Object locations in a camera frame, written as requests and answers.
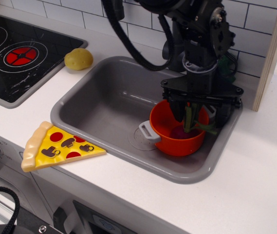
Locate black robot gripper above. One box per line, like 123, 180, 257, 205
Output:
161, 68, 243, 128

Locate purple toy beet green leaves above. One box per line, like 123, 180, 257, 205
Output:
169, 104, 217, 139

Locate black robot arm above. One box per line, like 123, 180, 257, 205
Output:
140, 0, 243, 128

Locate grey plastic sink basin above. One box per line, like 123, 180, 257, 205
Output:
51, 57, 242, 184

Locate dark grey toy faucet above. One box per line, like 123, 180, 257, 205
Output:
162, 21, 185, 73

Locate green toy broccoli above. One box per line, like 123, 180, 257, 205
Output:
218, 52, 238, 83

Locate light wooden side panel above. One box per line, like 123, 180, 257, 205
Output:
252, 18, 277, 112

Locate yellow toy potato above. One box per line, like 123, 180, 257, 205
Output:
64, 48, 93, 71

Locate toy pizza slice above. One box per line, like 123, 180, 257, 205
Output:
21, 121, 106, 172

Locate white toy oven front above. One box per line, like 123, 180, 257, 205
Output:
0, 137, 179, 234

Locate black toy stove top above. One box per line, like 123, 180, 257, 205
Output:
0, 16, 88, 109

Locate black base with screw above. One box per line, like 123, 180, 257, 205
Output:
0, 186, 63, 234

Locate orange toy pot grey handles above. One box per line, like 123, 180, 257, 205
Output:
139, 100, 210, 156

